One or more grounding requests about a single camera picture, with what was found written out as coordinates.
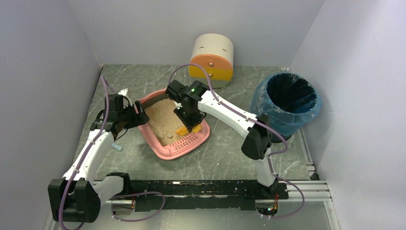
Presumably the beige cat litter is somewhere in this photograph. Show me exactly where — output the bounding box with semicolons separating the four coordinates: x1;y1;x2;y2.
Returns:
145;99;184;146

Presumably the yellow litter scoop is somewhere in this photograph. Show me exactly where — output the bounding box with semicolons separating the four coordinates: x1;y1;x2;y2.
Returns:
175;124;202;137

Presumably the round pastel drawer cabinet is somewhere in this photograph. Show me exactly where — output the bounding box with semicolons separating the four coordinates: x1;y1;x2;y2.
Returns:
190;34;234;88

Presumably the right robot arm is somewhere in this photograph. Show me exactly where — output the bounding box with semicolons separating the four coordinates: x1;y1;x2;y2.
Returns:
165;80;278;189

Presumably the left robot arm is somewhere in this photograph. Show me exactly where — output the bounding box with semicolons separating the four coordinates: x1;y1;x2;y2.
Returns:
48;94;149;223

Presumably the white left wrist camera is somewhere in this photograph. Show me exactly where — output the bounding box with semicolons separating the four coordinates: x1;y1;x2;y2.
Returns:
118;88;131;99

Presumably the black bin with blue bag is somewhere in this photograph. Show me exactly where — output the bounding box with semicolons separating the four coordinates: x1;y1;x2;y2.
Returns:
249;72;322;140

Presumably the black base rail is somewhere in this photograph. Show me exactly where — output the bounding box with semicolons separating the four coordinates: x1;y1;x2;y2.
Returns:
131;180;289;212

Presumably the small light blue object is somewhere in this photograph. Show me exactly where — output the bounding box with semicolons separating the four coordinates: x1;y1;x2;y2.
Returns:
111;142;124;152

